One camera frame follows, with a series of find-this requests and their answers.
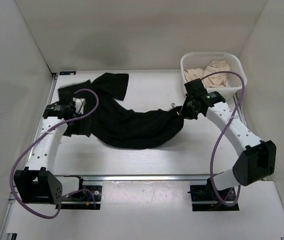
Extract black trousers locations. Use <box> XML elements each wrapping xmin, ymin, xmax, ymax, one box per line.
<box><xmin>58</xmin><ymin>73</ymin><xmax>184</xmax><ymax>150</ymax></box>

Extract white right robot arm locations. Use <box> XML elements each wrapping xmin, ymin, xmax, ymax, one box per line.
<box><xmin>180</xmin><ymin>79</ymin><xmax>277</xmax><ymax>200</ymax></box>

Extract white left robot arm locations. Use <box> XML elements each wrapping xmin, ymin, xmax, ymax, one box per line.
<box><xmin>13</xmin><ymin>91</ymin><xmax>87</xmax><ymax>205</ymax></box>

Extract beige trousers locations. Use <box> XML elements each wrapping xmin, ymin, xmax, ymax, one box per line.
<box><xmin>184</xmin><ymin>60</ymin><xmax>231</xmax><ymax>88</ymax></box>

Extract dark label sticker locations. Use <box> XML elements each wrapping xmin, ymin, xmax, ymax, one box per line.
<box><xmin>59</xmin><ymin>71</ymin><xmax>76</xmax><ymax>76</ymax></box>

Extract white plastic laundry basket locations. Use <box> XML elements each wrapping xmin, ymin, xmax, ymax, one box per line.
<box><xmin>180</xmin><ymin>52</ymin><xmax>247</xmax><ymax>101</ymax></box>

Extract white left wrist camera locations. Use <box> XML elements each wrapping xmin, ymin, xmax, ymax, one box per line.
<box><xmin>75</xmin><ymin>98</ymin><xmax>86</xmax><ymax>115</ymax></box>

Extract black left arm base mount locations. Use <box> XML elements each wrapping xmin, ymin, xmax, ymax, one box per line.
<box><xmin>61</xmin><ymin>185</ymin><xmax>102</xmax><ymax>210</ymax></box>

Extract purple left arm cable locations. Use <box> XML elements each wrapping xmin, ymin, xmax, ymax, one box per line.
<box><xmin>10</xmin><ymin>89</ymin><xmax>100</xmax><ymax>220</ymax></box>

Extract aluminium table edge rail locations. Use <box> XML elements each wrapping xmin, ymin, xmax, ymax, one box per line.
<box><xmin>81</xmin><ymin>174</ymin><xmax>267</xmax><ymax>186</ymax></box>

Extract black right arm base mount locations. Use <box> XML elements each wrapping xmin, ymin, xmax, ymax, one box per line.
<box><xmin>188</xmin><ymin>185</ymin><xmax>240</xmax><ymax>212</ymax></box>

